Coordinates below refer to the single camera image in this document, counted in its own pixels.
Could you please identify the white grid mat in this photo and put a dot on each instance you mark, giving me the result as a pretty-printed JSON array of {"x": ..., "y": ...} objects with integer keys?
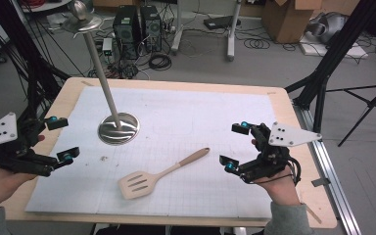
[{"x": 192, "y": 130}]

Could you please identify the black frame stand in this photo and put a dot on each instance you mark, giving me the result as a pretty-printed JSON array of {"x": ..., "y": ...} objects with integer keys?
[
  {"x": 333, "y": 55},
  {"x": 29, "y": 58}
]

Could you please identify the aluminium rail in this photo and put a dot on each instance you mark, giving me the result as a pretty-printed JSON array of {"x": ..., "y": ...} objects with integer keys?
[{"x": 326, "y": 169}]

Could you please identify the white stand leg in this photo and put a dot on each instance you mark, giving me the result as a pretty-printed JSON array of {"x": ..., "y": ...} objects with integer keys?
[
  {"x": 232, "y": 36},
  {"x": 178, "y": 32}
]

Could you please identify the dark metal clip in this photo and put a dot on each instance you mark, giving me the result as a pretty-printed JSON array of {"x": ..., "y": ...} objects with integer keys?
[{"x": 320, "y": 182}]

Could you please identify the small white electronics box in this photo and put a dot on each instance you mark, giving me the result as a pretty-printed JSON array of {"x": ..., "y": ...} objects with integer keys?
[{"x": 107, "y": 45}]

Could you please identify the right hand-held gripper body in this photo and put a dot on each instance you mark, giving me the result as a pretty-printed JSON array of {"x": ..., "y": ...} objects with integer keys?
[{"x": 274, "y": 156}]

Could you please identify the person's right hand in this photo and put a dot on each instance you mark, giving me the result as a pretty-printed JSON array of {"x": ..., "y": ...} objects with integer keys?
[{"x": 282, "y": 192}]

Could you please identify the metal utensil stand with hooks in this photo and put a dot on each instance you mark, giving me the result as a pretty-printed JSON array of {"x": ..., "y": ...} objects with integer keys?
[{"x": 119, "y": 130}]

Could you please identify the black computer tower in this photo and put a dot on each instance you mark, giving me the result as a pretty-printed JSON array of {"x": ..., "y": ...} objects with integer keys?
[
  {"x": 150, "y": 27},
  {"x": 126, "y": 31}
]

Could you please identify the cardboard box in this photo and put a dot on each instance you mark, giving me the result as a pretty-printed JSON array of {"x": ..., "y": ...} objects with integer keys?
[{"x": 287, "y": 23}]

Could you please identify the black tripod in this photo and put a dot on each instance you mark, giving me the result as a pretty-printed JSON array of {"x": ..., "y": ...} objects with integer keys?
[{"x": 370, "y": 104}]

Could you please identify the silver grey rounded appliance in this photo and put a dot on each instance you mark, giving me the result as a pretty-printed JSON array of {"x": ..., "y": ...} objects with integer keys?
[{"x": 328, "y": 26}]

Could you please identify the beige slotted spatula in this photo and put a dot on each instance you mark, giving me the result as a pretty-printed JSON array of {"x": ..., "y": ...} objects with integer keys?
[{"x": 176, "y": 166}]

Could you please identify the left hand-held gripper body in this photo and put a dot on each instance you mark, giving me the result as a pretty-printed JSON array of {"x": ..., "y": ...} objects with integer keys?
[{"x": 23, "y": 160}]

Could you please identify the flat black device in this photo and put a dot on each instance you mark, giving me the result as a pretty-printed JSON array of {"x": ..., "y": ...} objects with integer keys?
[{"x": 220, "y": 22}]

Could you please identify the white flat board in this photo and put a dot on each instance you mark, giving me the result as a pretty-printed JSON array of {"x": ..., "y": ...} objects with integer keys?
[{"x": 339, "y": 50}]

